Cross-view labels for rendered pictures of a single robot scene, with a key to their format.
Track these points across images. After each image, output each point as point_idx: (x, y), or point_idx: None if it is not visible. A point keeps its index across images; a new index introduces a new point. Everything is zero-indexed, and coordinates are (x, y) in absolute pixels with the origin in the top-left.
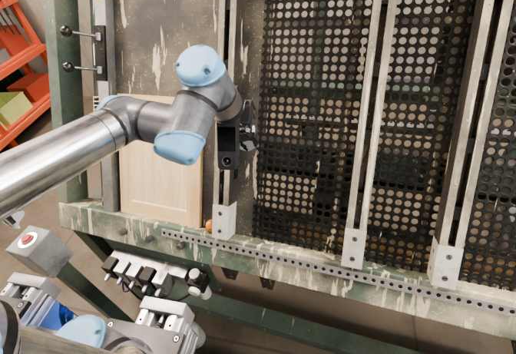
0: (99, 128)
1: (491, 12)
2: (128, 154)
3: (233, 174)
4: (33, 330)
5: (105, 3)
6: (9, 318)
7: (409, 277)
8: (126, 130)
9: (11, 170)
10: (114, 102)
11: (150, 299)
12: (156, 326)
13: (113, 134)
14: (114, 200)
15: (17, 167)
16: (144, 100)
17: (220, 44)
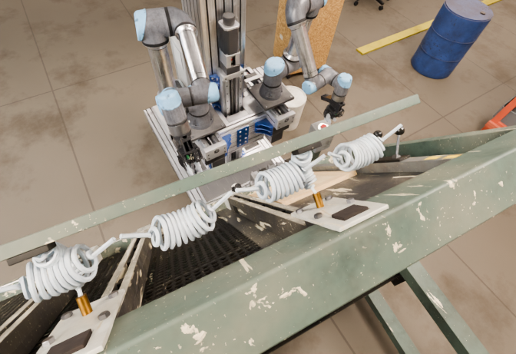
0: (190, 73)
1: (21, 315)
2: (319, 174)
3: (233, 206)
4: (158, 55)
5: (417, 161)
6: (150, 44)
7: (110, 245)
8: (191, 85)
9: (184, 47)
10: (205, 84)
11: (222, 143)
12: (211, 141)
13: (190, 79)
14: (312, 168)
15: (184, 48)
16: (193, 90)
17: (270, 203)
